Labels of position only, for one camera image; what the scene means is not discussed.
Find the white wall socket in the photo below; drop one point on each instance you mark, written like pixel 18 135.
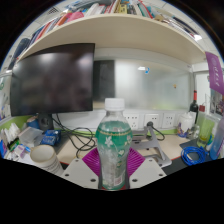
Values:
pixel 152 120
pixel 169 120
pixel 135 120

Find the wall shelf with books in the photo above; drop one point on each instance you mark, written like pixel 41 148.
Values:
pixel 113 31

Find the clear plastic box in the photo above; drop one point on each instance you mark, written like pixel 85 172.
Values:
pixel 30 136

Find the group photo poster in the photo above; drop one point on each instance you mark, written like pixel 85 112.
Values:
pixel 218 103

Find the black computer monitor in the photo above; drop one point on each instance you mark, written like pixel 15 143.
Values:
pixel 53 80

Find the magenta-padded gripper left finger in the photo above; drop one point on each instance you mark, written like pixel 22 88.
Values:
pixel 80 171

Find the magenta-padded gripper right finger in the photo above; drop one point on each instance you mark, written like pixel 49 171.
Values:
pixel 146 171

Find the clear green-labelled water bottle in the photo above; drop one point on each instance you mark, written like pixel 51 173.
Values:
pixel 114 143

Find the blue round container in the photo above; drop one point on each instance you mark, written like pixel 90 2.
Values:
pixel 33 122

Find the purple translucent drink bottle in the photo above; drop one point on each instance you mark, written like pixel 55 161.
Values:
pixel 218 140

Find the white paper cup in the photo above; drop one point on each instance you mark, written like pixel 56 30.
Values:
pixel 45 156

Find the purple hanging banner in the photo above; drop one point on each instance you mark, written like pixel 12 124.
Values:
pixel 216 71

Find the dark blue bag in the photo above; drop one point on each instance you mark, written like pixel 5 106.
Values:
pixel 21 49

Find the dark wine bottle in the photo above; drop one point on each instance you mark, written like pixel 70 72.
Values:
pixel 194 108

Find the white jar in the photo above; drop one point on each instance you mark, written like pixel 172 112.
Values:
pixel 187 122

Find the green translucent cup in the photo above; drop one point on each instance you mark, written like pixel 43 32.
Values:
pixel 206 131

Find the grey metal laptop stand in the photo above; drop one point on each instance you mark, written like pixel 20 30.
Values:
pixel 151 143

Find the stack of white tissues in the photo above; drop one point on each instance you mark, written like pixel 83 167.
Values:
pixel 10 133

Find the small blue box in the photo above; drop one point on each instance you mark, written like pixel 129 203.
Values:
pixel 51 137

